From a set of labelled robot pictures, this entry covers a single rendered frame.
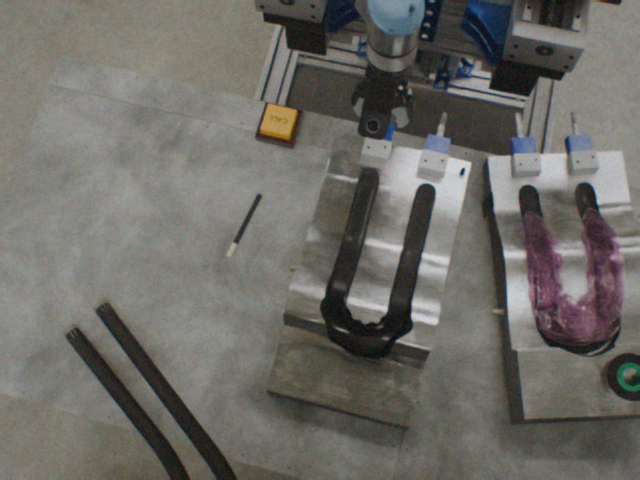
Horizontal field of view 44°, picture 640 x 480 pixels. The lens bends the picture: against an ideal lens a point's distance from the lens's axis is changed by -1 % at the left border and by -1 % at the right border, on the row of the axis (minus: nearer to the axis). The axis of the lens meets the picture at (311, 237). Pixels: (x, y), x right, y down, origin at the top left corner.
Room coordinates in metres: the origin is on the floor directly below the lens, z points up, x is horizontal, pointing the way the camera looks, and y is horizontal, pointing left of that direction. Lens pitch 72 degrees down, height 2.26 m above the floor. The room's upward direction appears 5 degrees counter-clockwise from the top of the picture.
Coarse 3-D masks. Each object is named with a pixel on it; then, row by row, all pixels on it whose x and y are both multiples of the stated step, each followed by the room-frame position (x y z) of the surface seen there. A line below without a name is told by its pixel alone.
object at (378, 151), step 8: (392, 128) 0.63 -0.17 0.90; (368, 144) 0.60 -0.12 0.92; (376, 144) 0.60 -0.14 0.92; (384, 144) 0.60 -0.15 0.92; (368, 152) 0.58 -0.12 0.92; (376, 152) 0.58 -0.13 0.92; (384, 152) 0.58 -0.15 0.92; (368, 160) 0.58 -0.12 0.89; (376, 160) 0.57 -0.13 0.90; (384, 160) 0.57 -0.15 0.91
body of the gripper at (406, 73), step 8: (368, 64) 0.63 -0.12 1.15; (368, 72) 0.62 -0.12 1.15; (376, 72) 0.59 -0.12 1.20; (384, 72) 0.58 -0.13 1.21; (392, 72) 0.58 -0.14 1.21; (400, 72) 0.58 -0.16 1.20; (408, 72) 0.61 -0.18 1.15; (400, 80) 0.60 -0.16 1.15; (408, 80) 0.60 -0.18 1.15; (400, 88) 0.59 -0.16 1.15; (400, 96) 0.58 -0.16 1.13; (400, 104) 0.58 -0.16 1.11
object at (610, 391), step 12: (612, 360) 0.16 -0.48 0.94; (624, 360) 0.15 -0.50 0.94; (636, 360) 0.15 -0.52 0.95; (600, 372) 0.14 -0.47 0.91; (612, 372) 0.14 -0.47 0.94; (636, 372) 0.13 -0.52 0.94; (612, 384) 0.12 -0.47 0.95; (624, 384) 0.12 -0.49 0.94; (636, 384) 0.11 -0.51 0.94; (612, 396) 0.10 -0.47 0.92; (624, 396) 0.10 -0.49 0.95; (636, 396) 0.09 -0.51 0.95
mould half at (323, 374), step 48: (336, 144) 0.62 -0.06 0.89; (336, 192) 0.52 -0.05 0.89; (384, 192) 0.51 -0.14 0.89; (336, 240) 0.43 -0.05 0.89; (384, 240) 0.42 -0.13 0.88; (432, 240) 0.41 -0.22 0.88; (384, 288) 0.32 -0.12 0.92; (432, 288) 0.32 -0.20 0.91; (288, 336) 0.27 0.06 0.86; (432, 336) 0.23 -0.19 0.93; (288, 384) 0.18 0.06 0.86; (336, 384) 0.17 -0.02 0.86; (384, 384) 0.16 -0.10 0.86
